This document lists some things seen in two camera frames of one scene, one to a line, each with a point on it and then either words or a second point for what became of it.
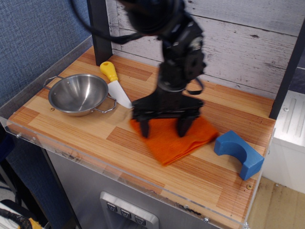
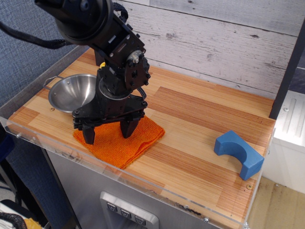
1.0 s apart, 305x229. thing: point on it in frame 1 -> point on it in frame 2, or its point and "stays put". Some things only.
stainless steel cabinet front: (83, 184) stays put
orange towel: (165, 142) -> (109, 142)
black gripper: (185, 104) -> (115, 101)
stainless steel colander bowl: (77, 95) stays put
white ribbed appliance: (284, 162) stays put
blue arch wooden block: (231, 143) stays put
